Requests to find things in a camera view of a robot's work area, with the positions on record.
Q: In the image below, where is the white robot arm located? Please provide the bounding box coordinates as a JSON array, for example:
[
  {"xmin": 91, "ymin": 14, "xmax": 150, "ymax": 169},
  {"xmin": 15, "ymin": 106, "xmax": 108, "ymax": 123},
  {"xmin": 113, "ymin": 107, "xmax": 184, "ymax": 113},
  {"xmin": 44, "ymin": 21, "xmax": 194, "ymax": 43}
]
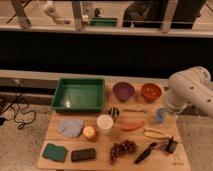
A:
[{"xmin": 162, "ymin": 66, "xmax": 213, "ymax": 117}]

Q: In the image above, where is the orange bowl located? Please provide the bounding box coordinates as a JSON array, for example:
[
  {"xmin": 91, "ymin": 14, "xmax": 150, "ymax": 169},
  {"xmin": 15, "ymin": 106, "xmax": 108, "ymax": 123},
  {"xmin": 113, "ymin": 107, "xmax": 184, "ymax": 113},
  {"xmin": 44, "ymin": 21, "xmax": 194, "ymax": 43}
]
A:
[{"xmin": 141, "ymin": 83, "xmax": 162, "ymax": 103}]

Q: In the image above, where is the purple bowl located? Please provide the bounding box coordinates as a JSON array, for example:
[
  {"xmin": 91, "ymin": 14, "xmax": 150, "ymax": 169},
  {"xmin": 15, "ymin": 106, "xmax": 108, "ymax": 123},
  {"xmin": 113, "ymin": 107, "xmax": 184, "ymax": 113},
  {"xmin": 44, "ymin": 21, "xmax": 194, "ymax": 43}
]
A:
[{"xmin": 113, "ymin": 82, "xmax": 135, "ymax": 102}]

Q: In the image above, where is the banana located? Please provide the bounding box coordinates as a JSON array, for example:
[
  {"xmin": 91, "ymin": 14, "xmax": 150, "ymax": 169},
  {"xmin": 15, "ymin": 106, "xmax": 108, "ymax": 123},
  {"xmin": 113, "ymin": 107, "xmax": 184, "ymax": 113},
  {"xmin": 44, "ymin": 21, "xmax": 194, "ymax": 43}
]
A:
[{"xmin": 144, "ymin": 127, "xmax": 171, "ymax": 139}]

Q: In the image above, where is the blue cup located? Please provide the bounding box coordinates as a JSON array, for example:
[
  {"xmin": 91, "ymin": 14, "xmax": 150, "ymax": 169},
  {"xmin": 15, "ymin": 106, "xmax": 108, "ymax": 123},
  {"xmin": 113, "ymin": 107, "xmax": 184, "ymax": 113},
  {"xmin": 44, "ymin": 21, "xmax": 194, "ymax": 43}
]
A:
[{"xmin": 155, "ymin": 108, "xmax": 166, "ymax": 124}]

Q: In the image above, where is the bunch of grapes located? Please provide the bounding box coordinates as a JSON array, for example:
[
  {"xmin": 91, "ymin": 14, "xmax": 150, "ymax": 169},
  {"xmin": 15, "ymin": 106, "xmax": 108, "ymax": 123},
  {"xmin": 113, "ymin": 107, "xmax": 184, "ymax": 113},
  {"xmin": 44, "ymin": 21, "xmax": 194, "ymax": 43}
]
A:
[{"xmin": 109, "ymin": 140, "xmax": 137, "ymax": 164}]

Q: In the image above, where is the orange carrot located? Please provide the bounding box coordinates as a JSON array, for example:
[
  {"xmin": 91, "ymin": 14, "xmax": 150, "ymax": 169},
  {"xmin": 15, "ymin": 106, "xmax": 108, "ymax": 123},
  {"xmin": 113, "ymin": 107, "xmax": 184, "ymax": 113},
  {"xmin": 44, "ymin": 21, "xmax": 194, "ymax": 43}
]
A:
[{"xmin": 120, "ymin": 121, "xmax": 145, "ymax": 131}]

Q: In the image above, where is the metal spoon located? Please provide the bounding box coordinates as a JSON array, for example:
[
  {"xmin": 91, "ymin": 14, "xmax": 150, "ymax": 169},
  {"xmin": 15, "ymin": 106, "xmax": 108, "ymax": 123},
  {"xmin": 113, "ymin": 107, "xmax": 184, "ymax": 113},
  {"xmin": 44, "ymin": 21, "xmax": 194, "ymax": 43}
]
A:
[{"xmin": 123, "ymin": 109, "xmax": 146, "ymax": 114}]

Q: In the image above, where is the white cup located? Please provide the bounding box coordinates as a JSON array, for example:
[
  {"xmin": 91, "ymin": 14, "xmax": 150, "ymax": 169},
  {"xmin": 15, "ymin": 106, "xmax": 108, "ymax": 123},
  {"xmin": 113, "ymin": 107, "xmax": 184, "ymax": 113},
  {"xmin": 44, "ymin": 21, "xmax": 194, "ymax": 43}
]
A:
[{"xmin": 96, "ymin": 114, "xmax": 114, "ymax": 133}]

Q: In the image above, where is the red apple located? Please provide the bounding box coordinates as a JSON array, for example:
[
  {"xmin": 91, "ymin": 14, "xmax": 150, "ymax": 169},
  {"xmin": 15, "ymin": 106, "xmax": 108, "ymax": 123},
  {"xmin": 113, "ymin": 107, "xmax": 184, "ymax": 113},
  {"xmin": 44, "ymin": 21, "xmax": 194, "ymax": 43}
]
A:
[{"xmin": 83, "ymin": 125, "xmax": 97, "ymax": 141}]

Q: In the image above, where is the black sponge block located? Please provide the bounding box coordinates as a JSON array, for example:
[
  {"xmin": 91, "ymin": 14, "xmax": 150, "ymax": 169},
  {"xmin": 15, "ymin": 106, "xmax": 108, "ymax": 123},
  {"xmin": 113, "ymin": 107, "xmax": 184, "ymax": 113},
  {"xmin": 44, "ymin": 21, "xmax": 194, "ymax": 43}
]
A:
[{"xmin": 71, "ymin": 148, "xmax": 96, "ymax": 162}]

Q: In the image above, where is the blue cloth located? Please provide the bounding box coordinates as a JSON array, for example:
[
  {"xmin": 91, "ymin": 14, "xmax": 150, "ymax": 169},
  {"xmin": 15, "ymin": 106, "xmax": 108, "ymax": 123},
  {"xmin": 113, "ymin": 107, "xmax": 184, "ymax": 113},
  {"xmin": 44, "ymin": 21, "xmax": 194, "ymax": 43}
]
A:
[{"xmin": 58, "ymin": 119, "xmax": 84, "ymax": 138}]

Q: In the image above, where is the green plastic tray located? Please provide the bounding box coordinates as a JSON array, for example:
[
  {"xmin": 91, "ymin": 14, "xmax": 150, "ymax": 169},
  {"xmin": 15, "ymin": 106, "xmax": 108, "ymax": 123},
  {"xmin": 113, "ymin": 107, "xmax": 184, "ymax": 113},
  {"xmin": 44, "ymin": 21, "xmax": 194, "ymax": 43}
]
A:
[{"xmin": 51, "ymin": 78, "xmax": 105, "ymax": 113}]

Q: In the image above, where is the green sponge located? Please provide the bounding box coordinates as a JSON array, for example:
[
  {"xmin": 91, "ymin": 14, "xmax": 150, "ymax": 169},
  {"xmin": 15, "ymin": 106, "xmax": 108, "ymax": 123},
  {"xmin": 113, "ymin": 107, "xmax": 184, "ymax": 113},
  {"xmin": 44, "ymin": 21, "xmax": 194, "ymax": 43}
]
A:
[{"xmin": 42, "ymin": 143, "xmax": 67, "ymax": 162}]

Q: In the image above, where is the green bin in background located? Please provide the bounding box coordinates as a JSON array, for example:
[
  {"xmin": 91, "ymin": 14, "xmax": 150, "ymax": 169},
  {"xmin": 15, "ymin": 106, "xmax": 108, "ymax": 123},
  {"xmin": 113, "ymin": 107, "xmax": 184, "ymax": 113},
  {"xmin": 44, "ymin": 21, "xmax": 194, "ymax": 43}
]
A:
[{"xmin": 89, "ymin": 17, "xmax": 117, "ymax": 27}]

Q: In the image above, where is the black floor cable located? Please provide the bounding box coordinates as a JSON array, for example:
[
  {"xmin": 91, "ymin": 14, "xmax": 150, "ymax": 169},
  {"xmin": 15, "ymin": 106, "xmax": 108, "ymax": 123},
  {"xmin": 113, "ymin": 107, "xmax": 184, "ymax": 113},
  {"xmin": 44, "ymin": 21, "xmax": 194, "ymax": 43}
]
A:
[{"xmin": 0, "ymin": 79, "xmax": 37, "ymax": 131}]

